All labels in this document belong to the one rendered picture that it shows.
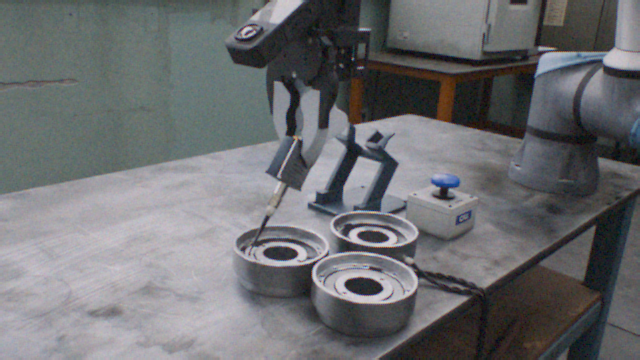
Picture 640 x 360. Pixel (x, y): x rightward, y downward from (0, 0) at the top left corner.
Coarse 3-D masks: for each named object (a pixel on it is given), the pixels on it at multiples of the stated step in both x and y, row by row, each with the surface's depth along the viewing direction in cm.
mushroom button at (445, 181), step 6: (438, 174) 81; (444, 174) 81; (450, 174) 82; (432, 180) 80; (438, 180) 79; (444, 180) 79; (450, 180) 79; (456, 180) 80; (438, 186) 79; (444, 186) 79; (450, 186) 79; (456, 186) 79; (444, 192) 81
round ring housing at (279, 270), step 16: (272, 224) 69; (240, 240) 66; (304, 240) 68; (320, 240) 67; (240, 256) 61; (256, 256) 64; (272, 256) 67; (288, 256) 67; (304, 256) 65; (320, 256) 62; (240, 272) 62; (256, 272) 60; (272, 272) 60; (288, 272) 60; (304, 272) 61; (256, 288) 62; (272, 288) 61; (288, 288) 61; (304, 288) 62
